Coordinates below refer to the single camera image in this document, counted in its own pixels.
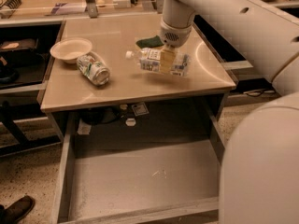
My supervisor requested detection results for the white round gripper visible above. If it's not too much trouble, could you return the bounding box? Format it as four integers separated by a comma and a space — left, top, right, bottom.
159, 20, 192, 74

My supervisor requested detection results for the blue label plastic water bottle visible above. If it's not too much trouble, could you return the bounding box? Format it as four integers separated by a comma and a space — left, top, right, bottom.
125, 48, 191, 77

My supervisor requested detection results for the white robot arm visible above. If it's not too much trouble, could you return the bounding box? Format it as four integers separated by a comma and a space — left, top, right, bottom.
161, 0, 299, 224

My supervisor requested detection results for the open grey wooden drawer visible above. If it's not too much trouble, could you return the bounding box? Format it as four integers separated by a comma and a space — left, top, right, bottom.
50, 110, 220, 224

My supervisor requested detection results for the green yellow sponge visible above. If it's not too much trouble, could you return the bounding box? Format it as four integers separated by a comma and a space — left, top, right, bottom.
135, 35, 164, 49

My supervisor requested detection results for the green white drink can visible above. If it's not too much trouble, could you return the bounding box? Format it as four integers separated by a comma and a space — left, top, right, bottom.
77, 52, 110, 86

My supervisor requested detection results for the white paper bowl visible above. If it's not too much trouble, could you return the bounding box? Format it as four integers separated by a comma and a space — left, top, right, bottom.
50, 38, 93, 63

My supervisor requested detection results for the white purple paper sheet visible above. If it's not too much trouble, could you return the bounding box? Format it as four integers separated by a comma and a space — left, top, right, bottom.
50, 3, 87, 15

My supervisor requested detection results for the black coiled spring tool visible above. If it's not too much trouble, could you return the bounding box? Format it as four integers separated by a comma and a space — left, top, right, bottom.
0, 0, 21, 19

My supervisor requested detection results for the brown shoe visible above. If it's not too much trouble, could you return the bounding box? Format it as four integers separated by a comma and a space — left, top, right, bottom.
0, 195, 35, 224

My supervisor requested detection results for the black cable on floor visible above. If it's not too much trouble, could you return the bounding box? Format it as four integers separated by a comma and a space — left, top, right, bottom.
242, 88, 277, 98

